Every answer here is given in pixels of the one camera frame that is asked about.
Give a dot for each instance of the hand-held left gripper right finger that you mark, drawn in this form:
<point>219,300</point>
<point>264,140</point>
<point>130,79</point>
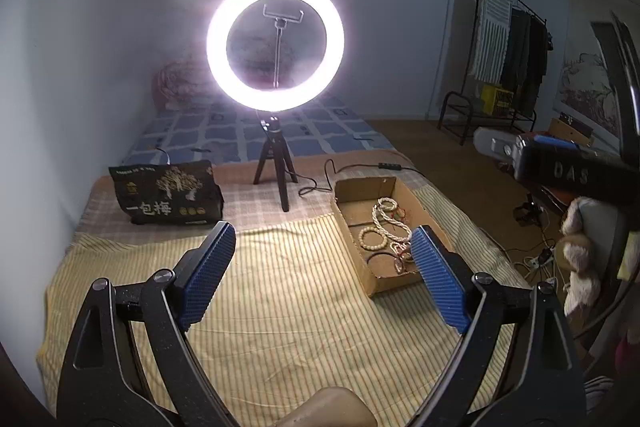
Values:
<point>440,277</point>

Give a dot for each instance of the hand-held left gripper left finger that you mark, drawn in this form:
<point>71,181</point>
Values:
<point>210,272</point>

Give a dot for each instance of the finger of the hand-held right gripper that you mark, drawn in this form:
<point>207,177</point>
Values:
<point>510,151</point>

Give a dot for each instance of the gold wristwatch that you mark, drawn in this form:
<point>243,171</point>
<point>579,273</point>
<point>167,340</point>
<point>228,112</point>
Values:
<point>402,266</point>

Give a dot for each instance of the cardboard box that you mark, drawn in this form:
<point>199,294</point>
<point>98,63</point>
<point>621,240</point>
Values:
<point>386,285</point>

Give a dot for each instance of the person's right hand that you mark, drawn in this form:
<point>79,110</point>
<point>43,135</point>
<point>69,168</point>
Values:
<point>580,257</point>

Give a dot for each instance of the person's left hand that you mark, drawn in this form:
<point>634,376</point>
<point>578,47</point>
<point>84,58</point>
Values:
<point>325,409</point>

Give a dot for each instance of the brown cardboard carton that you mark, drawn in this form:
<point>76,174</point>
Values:
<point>565,132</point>

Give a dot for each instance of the yellow box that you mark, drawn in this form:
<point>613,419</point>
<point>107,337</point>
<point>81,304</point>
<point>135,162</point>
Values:
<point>497,99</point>

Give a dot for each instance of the beige plaid sheet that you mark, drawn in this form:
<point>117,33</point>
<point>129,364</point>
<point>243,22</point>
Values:
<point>240,207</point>

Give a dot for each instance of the white power strip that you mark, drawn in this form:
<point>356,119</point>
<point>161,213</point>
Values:
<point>539,258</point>

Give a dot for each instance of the black snack bag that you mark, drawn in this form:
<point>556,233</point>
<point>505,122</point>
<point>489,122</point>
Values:
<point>165,192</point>

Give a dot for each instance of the yellow striped sheet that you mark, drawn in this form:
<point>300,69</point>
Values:
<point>300,307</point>

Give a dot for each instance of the dark green hanging garment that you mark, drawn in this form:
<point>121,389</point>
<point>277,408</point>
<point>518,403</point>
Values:
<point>517,52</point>

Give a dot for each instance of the black hanging garment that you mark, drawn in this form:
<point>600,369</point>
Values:
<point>539,52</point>

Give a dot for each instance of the white striped towel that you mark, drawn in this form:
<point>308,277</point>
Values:
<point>492,32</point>

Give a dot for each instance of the blue patterned bed sheet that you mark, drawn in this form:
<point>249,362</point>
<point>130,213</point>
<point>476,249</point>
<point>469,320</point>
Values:
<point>210,137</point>

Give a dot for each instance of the black tripod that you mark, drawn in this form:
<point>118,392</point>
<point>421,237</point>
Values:
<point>272,147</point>

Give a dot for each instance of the pink garment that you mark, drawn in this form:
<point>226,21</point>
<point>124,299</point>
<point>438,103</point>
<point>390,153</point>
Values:
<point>630,347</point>

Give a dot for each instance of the pink patterned pillow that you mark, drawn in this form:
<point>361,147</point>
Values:
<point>175,87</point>

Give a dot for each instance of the dark striped fabric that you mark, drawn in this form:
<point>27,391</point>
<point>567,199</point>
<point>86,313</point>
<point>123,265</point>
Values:
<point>600,394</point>

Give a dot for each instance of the phone clamp on pole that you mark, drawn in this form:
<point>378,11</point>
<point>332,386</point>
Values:
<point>283,24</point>

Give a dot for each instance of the wall poster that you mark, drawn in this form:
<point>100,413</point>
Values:
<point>585,77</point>

